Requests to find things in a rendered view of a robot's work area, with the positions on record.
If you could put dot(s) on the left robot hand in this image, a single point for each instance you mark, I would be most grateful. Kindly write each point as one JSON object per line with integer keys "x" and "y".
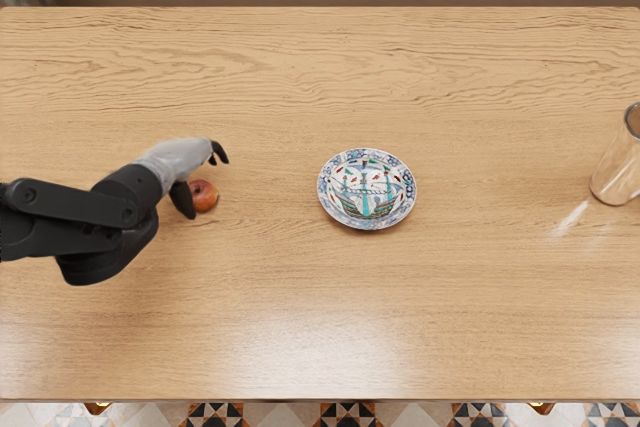
{"x": 175, "y": 159}

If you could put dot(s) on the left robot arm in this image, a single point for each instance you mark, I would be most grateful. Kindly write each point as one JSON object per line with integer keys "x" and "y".
{"x": 90, "y": 219}

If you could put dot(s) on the patterned ceramic plate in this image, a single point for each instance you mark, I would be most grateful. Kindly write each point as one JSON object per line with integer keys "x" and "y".
{"x": 367, "y": 189}

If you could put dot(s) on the red apple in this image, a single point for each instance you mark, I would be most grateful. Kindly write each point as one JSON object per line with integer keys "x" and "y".
{"x": 205, "y": 195}

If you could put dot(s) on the clear drinking glass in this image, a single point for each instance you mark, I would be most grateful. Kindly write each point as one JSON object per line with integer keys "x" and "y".
{"x": 617, "y": 167}

